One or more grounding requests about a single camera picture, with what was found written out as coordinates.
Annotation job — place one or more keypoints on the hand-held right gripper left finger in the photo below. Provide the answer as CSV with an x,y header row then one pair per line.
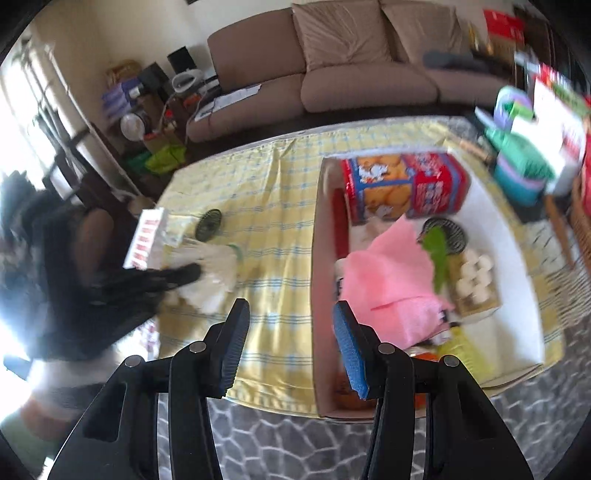
x,y
233,344

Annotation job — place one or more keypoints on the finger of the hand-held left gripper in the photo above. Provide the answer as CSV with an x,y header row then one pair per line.
x,y
178,276

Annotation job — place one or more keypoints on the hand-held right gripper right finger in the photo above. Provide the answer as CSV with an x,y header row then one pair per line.
x,y
351,355

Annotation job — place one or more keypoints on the white plastic bag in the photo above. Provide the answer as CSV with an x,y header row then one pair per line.
x,y
214,267

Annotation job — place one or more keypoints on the red and white carton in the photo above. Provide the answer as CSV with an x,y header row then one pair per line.
x,y
143,237

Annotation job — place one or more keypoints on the black round coil holder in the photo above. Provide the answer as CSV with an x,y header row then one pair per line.
x,y
208,223
445,230

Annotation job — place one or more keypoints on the pink cloth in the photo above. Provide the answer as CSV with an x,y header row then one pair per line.
x,y
392,281

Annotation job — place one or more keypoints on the grey honeycomb patterned rug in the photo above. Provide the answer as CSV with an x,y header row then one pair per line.
x,y
286,443

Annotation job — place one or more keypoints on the yellow-green packet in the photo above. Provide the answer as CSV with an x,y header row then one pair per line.
x,y
466,355

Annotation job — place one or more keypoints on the yellow checked tablecloth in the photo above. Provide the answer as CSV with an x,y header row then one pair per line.
x,y
272,207

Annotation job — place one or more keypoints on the green plastic bag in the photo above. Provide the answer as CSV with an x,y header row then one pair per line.
x,y
165,159

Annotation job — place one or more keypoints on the green plastic leaf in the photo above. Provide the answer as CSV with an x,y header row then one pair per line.
x,y
436,258

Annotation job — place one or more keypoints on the dark wooden chair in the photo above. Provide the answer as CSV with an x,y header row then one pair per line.
x,y
87,161

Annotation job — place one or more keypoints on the tray of white balls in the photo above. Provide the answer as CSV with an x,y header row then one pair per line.
x,y
475,281

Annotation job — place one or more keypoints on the red and blue cookie tin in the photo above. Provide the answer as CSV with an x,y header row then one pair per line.
x,y
406,184

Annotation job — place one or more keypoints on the white papers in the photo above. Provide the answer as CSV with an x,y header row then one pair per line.
x,y
228,99

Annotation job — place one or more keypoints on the purple boxes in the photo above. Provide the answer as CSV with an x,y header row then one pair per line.
x,y
120,97

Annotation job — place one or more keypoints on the white neck massager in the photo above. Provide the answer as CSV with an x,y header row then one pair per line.
x,y
187,79

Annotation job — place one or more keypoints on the brown sofa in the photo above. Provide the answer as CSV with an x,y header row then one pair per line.
x,y
277,97

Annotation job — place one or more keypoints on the black speaker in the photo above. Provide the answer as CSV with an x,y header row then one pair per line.
x,y
179,59

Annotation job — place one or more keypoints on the teal plastic tub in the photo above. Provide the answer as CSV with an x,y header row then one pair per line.
x,y
517,182

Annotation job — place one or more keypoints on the brown wooden stick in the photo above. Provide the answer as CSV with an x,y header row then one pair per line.
x,y
473,146

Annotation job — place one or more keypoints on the green packet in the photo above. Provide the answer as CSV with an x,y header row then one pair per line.
x,y
521,150

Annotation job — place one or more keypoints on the wicker basket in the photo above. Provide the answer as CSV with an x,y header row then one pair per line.
x,y
582,217

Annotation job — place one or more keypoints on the brown sofa cushion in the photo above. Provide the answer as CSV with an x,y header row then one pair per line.
x,y
422,32
341,37

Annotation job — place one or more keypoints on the purple plastic bowl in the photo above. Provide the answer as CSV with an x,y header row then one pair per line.
x,y
515,104

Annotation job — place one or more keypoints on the white tissue pack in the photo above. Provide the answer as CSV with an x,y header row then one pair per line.
x,y
554,134

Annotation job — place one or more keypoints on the dark grey cloth roll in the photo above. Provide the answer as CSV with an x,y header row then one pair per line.
x,y
455,60

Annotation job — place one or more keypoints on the red cardboard box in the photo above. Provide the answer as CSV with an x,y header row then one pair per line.
x,y
503,25

